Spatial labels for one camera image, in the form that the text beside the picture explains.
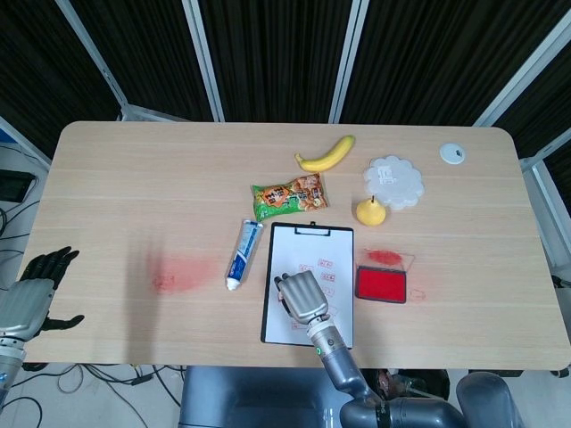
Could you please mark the black grey left robot hand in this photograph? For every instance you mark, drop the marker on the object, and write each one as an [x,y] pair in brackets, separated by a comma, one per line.
[22,307]

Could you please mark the black grey right robot hand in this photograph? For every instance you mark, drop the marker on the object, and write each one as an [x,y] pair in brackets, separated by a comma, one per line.
[305,296]

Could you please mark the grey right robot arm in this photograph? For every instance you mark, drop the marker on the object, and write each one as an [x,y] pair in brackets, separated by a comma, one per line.
[339,361]

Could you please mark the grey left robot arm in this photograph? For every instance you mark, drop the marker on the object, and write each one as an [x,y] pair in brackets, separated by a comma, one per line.
[9,356]

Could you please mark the red ink pad clear lid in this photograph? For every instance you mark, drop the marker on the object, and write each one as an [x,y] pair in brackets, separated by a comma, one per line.
[381,285]

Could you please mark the white stamped paper sheet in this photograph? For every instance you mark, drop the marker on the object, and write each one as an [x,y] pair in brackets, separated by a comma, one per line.
[285,254]

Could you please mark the black clipboard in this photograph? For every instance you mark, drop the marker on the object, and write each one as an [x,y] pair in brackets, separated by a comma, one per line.
[312,227]

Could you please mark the blue white toothpaste tube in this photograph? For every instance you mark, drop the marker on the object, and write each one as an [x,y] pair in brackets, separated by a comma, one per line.
[243,254]

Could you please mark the green orange snack bag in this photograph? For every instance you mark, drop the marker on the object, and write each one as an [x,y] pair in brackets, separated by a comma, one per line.
[285,198]

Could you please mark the yellow pear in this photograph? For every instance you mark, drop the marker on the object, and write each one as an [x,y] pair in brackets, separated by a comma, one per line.
[372,214]

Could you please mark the grey robot torso base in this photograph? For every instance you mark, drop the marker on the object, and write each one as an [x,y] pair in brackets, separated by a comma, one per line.
[250,397]

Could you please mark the black box device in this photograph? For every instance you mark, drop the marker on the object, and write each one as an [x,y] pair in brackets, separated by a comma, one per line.
[15,186]

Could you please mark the yellow banana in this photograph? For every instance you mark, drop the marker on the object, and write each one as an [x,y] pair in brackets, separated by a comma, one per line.
[325,159]

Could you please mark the white flower-shaped plate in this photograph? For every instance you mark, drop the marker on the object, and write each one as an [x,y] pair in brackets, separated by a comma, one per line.
[397,183]

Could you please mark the white partition frame post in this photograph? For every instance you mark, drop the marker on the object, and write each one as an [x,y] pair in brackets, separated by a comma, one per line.
[204,58]
[27,145]
[349,58]
[522,82]
[546,196]
[93,53]

